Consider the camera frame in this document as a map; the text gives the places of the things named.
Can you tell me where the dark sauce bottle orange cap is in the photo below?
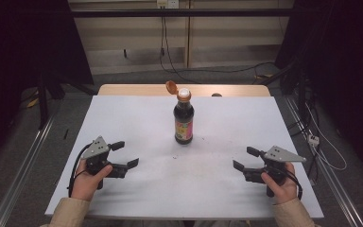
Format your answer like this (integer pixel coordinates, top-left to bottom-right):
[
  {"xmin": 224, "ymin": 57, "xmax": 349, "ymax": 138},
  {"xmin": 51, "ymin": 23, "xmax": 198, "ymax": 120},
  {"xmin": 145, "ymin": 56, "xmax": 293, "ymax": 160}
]
[{"xmin": 164, "ymin": 79, "xmax": 196, "ymax": 146}]

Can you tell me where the black metal stand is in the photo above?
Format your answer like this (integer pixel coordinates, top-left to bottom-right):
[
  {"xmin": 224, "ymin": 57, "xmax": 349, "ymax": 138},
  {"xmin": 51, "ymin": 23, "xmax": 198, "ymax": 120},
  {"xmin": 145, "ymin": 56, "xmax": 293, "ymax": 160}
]
[{"xmin": 36, "ymin": 74, "xmax": 97, "ymax": 131}]

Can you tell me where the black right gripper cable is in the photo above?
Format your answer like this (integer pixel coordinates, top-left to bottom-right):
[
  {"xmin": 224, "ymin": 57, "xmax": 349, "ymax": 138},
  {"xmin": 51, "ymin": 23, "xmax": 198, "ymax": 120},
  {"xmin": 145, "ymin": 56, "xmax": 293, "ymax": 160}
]
[{"xmin": 272, "ymin": 166, "xmax": 303, "ymax": 201}]

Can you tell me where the white table board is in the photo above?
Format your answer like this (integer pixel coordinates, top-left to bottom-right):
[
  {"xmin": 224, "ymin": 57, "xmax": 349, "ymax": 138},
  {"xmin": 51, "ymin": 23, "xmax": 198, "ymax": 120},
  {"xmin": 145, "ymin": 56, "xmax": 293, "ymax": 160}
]
[{"xmin": 44, "ymin": 95, "xmax": 324, "ymax": 220}]

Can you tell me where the black floor cable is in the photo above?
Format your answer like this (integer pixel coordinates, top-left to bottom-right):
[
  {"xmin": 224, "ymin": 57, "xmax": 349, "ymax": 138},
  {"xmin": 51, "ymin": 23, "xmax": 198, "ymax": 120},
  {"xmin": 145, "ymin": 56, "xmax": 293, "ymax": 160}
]
[{"xmin": 159, "ymin": 16, "xmax": 277, "ymax": 85}]

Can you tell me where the white wall socket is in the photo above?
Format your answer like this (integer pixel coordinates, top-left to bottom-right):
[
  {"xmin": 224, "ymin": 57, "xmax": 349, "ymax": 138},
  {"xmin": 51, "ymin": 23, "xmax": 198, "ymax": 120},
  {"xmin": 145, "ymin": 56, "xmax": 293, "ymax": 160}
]
[{"xmin": 156, "ymin": 0, "xmax": 180, "ymax": 9}]

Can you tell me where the person's right hand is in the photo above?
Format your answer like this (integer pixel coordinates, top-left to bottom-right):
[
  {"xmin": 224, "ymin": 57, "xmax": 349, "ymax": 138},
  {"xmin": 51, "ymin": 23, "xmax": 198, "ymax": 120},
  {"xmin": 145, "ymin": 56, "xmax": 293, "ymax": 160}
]
[{"xmin": 260, "ymin": 162, "xmax": 299, "ymax": 205}]

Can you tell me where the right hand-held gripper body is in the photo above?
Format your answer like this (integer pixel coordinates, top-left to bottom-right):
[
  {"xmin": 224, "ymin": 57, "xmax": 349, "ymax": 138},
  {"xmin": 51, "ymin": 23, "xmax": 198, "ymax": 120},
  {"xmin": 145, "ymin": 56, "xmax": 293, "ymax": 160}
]
[{"xmin": 242, "ymin": 145, "xmax": 307, "ymax": 199}]

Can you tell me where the white power strip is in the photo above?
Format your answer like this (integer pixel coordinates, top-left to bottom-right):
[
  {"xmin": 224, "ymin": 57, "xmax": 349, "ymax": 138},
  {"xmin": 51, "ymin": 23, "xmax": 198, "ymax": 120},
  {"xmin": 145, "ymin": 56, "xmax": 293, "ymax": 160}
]
[{"xmin": 307, "ymin": 133, "xmax": 320, "ymax": 148}]

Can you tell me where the wooden table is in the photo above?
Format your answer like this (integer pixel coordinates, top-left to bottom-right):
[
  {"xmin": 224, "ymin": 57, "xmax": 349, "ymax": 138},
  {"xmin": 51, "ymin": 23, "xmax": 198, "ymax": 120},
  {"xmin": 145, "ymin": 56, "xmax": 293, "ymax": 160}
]
[{"xmin": 97, "ymin": 83, "xmax": 271, "ymax": 97}]

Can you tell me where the black horizontal bar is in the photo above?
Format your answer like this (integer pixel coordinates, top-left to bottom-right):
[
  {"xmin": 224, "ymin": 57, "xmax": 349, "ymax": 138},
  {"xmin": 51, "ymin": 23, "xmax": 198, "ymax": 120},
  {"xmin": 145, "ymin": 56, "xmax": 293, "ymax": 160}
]
[{"xmin": 70, "ymin": 8, "xmax": 294, "ymax": 18}]

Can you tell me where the yellow floor tape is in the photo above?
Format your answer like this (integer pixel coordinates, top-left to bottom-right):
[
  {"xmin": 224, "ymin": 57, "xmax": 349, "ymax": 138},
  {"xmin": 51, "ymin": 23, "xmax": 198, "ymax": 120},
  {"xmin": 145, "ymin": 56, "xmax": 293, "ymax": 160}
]
[{"xmin": 26, "ymin": 91, "xmax": 41, "ymax": 109}]

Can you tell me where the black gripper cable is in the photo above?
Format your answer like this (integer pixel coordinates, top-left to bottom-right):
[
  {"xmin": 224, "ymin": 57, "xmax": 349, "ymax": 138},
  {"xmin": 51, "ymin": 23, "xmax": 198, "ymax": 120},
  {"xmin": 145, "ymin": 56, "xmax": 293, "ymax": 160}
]
[
  {"xmin": 272, "ymin": 166, "xmax": 303, "ymax": 201},
  {"xmin": 67, "ymin": 143, "xmax": 94, "ymax": 199}
]

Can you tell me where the person's left hand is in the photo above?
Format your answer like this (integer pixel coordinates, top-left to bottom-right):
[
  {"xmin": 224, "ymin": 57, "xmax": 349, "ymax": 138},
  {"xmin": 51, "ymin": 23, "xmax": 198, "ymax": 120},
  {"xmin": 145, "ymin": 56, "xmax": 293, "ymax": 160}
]
[{"xmin": 71, "ymin": 158, "xmax": 113, "ymax": 202}]

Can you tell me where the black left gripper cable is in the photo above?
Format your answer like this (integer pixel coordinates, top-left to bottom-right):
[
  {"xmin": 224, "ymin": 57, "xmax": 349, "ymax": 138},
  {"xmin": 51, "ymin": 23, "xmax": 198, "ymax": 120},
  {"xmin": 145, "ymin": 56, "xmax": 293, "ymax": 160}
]
[{"xmin": 67, "ymin": 143, "xmax": 94, "ymax": 199}]

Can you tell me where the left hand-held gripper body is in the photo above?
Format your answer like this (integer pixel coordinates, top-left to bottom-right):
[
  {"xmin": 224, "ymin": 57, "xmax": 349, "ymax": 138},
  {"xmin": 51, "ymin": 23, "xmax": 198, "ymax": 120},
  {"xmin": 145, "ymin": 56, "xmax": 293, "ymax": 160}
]
[{"xmin": 81, "ymin": 135, "xmax": 130, "ymax": 191}]

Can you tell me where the white floor cable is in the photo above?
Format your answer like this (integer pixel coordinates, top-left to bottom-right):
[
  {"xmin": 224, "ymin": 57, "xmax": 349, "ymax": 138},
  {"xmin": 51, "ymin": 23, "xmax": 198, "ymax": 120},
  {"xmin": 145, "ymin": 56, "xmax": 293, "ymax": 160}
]
[{"xmin": 304, "ymin": 102, "xmax": 348, "ymax": 172}]

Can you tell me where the metal floor rail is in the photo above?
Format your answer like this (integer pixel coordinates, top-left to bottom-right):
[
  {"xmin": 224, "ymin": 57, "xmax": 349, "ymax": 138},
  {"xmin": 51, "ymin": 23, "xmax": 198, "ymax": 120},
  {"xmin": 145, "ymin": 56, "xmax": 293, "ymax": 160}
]
[
  {"xmin": 0, "ymin": 108, "xmax": 61, "ymax": 227},
  {"xmin": 283, "ymin": 96, "xmax": 363, "ymax": 227}
]

